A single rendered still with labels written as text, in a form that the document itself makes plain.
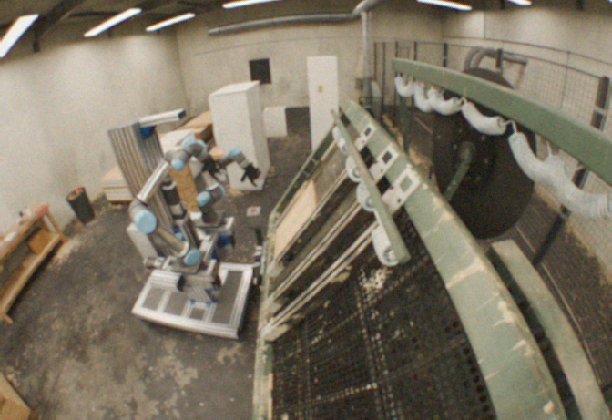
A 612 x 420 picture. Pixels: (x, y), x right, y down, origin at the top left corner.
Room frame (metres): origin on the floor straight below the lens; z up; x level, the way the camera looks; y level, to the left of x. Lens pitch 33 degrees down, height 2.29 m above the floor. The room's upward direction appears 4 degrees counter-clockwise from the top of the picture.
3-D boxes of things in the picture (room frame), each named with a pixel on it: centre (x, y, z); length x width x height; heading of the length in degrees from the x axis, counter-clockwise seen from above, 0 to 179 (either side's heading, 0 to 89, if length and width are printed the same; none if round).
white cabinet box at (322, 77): (5.30, -0.53, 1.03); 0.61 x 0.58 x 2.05; 174
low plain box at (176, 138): (4.31, 2.59, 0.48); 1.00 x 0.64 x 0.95; 174
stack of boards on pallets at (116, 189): (4.70, 3.55, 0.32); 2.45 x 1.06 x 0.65; 174
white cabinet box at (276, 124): (6.53, 0.66, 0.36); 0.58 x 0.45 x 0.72; 84
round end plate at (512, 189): (0.88, -0.77, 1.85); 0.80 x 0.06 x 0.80; 0
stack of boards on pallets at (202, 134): (7.37, 3.09, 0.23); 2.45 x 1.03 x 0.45; 174
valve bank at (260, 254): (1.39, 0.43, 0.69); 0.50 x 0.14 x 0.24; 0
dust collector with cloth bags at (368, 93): (6.68, -1.84, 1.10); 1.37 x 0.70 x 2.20; 174
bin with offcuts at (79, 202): (3.10, 4.61, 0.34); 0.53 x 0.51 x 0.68; 84
